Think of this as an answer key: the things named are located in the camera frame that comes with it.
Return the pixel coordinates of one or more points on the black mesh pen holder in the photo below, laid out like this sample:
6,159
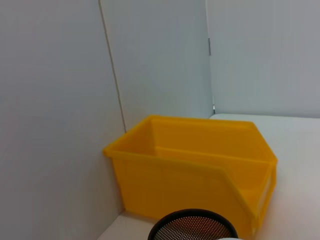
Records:
192,225

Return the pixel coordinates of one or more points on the yellow plastic bin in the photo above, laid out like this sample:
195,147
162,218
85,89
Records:
162,185

